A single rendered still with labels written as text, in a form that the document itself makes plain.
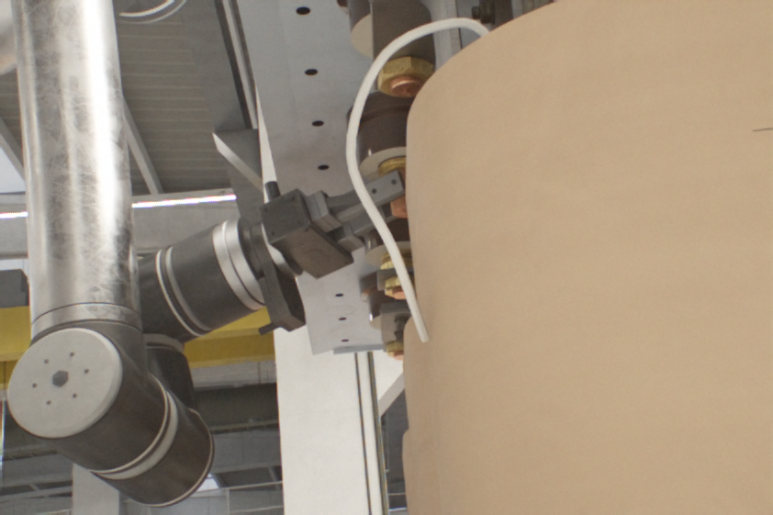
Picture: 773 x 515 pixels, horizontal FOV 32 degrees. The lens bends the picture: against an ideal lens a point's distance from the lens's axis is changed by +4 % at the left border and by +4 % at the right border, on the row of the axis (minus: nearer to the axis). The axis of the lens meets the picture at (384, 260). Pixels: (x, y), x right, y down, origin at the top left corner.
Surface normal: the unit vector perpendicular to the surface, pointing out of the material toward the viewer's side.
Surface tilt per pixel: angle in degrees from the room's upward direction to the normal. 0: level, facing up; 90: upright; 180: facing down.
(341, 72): 180
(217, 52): 180
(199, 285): 120
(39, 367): 85
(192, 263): 93
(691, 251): 90
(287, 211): 90
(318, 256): 168
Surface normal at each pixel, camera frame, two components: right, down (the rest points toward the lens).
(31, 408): -0.29, -0.31
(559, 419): -0.68, -0.21
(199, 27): 0.10, 0.93
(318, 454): -0.01, -0.37
